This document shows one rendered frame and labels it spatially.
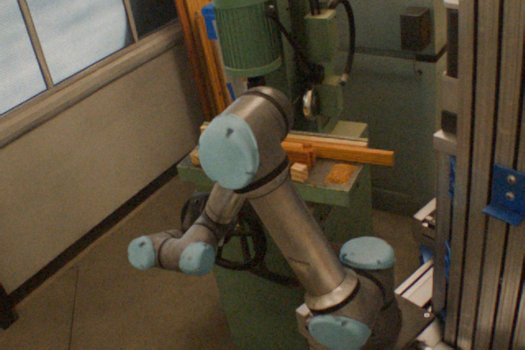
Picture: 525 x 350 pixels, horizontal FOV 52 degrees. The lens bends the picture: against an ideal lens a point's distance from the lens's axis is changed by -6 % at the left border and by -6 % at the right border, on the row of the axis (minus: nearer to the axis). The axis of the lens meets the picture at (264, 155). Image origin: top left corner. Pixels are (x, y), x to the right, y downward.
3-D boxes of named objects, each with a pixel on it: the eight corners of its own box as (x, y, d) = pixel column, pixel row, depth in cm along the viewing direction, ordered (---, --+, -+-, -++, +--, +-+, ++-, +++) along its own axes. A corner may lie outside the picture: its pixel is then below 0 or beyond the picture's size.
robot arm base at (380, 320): (414, 315, 129) (415, 286, 124) (373, 355, 121) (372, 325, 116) (367, 288, 140) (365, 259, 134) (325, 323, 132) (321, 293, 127)
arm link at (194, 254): (218, 226, 127) (180, 220, 133) (192, 258, 119) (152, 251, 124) (227, 253, 131) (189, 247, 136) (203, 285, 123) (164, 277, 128)
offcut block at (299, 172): (291, 179, 172) (289, 167, 170) (297, 174, 174) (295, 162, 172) (303, 182, 170) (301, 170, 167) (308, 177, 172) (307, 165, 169)
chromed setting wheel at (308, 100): (303, 127, 187) (299, 93, 180) (316, 110, 196) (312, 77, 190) (311, 128, 185) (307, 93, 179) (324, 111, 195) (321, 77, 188)
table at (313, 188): (164, 196, 185) (159, 181, 182) (210, 148, 207) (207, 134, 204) (340, 228, 158) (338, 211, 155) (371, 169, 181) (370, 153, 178)
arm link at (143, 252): (152, 275, 124) (124, 269, 129) (181, 265, 134) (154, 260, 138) (152, 241, 124) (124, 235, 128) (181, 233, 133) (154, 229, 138)
